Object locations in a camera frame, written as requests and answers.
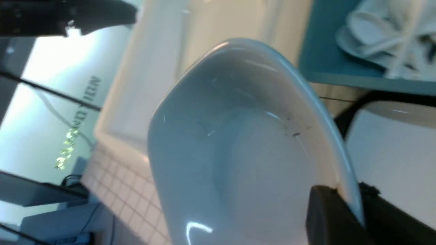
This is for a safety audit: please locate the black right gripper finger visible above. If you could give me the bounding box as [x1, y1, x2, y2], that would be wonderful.
[305, 182, 436, 245]

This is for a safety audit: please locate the small white sauce bowl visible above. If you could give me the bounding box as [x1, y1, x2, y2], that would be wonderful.
[147, 38, 365, 245]

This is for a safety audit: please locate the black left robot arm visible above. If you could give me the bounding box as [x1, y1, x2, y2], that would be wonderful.
[0, 0, 139, 38]

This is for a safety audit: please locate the black serving tray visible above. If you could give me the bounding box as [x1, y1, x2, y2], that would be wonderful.
[334, 91, 436, 140]

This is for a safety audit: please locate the teal plastic bin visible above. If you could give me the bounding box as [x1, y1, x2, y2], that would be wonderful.
[298, 0, 436, 96]

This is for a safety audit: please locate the pile of white spoons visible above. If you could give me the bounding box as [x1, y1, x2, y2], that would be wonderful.
[335, 0, 435, 82]

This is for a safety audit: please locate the large white plastic tub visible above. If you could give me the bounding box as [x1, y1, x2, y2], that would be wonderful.
[94, 0, 313, 166]

